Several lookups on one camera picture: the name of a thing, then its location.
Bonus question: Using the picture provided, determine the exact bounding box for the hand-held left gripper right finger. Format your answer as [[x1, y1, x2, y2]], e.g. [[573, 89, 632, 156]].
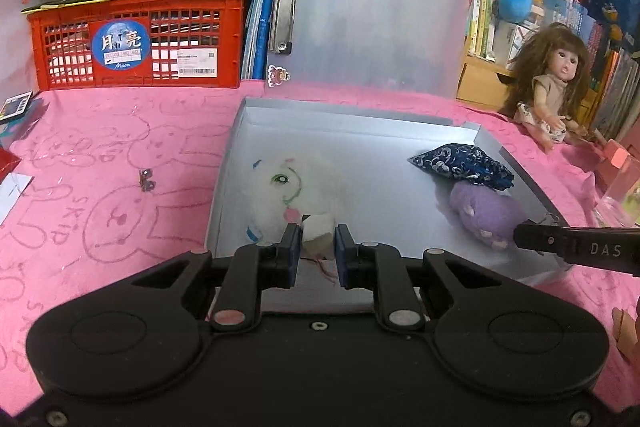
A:
[[334, 224, 506, 333]]

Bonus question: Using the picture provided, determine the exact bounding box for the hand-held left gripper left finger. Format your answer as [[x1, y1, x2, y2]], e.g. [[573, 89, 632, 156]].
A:
[[131, 224, 303, 333]]

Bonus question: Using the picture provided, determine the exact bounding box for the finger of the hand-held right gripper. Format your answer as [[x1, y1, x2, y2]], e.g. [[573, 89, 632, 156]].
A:
[[512, 218, 568, 260]]

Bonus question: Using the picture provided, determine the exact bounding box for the white paper packet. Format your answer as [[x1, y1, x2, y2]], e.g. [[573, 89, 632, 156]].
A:
[[300, 214, 336, 258]]

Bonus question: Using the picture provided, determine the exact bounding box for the purple plush toy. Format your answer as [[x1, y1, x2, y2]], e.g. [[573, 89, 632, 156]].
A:
[[447, 182, 528, 253]]

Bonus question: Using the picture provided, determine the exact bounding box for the white plush toy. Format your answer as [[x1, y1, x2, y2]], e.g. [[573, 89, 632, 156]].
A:
[[245, 154, 351, 248]]

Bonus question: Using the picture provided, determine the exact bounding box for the white cardboard box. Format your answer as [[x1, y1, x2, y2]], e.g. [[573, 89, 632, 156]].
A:
[[205, 96, 571, 288]]

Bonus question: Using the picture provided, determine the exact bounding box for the blue patterned cloth pouch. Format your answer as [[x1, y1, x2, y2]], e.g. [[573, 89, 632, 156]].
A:
[[407, 144, 516, 192]]

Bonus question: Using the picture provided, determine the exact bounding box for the thin rubber band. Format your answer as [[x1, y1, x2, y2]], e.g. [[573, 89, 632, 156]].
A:
[[305, 257, 338, 280]]

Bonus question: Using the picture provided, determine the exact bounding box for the clear glass cup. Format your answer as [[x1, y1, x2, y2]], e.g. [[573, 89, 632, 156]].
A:
[[595, 179, 640, 228]]

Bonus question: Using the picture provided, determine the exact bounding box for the brown-haired doll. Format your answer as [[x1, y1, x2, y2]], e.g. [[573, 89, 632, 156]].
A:
[[502, 23, 593, 155]]

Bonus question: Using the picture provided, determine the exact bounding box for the wooden drawer box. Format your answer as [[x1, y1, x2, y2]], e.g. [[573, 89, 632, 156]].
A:
[[456, 52, 516, 112]]

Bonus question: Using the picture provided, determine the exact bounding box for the row of shelf books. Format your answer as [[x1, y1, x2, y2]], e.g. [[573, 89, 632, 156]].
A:
[[295, 0, 640, 142]]

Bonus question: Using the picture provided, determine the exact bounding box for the pink bunny print towel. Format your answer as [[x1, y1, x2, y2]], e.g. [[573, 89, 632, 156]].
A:
[[0, 79, 640, 388]]

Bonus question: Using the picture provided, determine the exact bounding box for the small blue plush ball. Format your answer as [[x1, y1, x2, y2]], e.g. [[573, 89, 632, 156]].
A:
[[497, 0, 533, 24]]

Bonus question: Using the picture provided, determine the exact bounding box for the translucent clipboard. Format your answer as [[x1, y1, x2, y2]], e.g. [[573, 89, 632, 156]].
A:
[[262, 0, 473, 100]]

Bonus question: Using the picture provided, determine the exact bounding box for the white paper sheet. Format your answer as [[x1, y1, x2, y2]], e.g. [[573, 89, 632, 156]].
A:
[[0, 173, 35, 225]]

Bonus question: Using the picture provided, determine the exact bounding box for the red booklet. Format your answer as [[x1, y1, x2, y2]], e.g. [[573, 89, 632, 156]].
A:
[[0, 147, 22, 185]]

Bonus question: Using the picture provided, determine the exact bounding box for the small black card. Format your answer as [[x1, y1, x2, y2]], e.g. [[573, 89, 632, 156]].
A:
[[0, 93, 33, 124]]

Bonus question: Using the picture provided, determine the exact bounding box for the red plastic crate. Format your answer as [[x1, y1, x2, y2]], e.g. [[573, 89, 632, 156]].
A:
[[27, 0, 252, 92]]

